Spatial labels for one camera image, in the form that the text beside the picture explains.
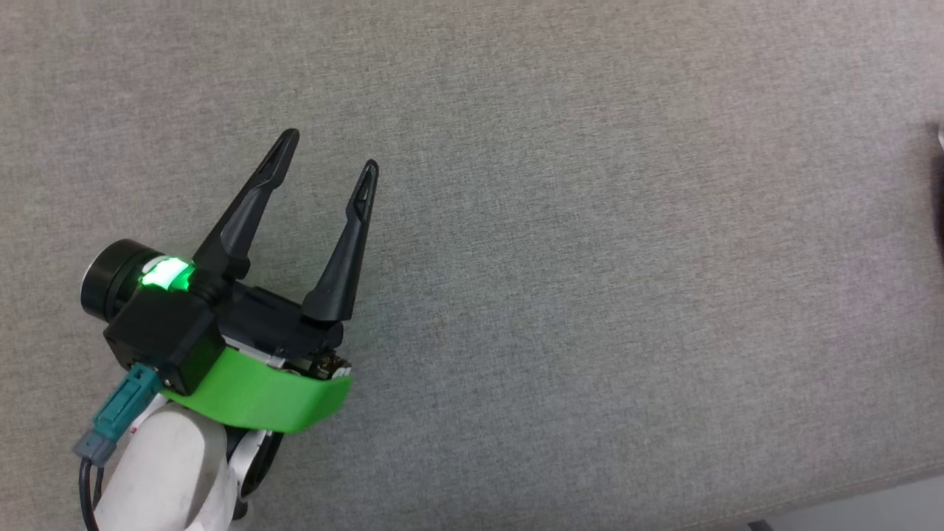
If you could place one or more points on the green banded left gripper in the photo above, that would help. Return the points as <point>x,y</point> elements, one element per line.
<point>258,391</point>

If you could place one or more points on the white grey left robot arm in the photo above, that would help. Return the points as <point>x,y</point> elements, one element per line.
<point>162,472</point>

